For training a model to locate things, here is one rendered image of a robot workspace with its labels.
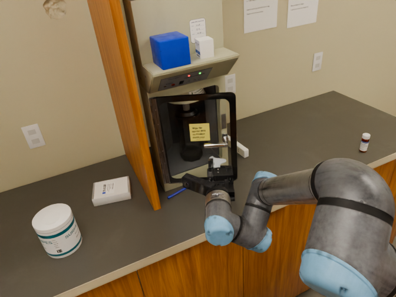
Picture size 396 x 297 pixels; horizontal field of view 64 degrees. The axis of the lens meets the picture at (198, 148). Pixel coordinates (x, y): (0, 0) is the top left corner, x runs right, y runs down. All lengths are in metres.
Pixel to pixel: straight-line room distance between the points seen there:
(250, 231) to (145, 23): 0.72
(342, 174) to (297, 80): 1.60
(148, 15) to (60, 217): 0.74
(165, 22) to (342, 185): 0.80
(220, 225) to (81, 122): 1.01
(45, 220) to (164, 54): 0.69
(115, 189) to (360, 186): 1.08
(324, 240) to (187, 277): 0.93
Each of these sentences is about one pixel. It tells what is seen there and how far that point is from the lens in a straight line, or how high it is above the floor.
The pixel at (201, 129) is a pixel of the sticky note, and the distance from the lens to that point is 1.21.
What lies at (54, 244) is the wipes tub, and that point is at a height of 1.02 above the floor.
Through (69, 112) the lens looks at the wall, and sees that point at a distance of 1.61.
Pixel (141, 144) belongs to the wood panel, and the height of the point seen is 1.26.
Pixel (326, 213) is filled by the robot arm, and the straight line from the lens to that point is 0.55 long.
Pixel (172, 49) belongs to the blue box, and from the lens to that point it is 1.04.
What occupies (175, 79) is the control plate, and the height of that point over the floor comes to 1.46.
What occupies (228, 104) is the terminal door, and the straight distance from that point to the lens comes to 1.16.
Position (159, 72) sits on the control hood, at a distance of 1.04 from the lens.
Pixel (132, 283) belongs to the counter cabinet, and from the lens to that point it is 1.30.
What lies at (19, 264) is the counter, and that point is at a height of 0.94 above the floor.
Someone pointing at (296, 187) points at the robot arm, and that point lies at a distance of 0.71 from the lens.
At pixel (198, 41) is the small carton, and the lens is 1.11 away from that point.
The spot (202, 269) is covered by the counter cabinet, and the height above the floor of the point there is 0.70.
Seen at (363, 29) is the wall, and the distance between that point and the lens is 2.41.
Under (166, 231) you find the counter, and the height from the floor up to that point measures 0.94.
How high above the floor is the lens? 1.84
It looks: 33 degrees down
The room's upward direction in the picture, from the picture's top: 6 degrees counter-clockwise
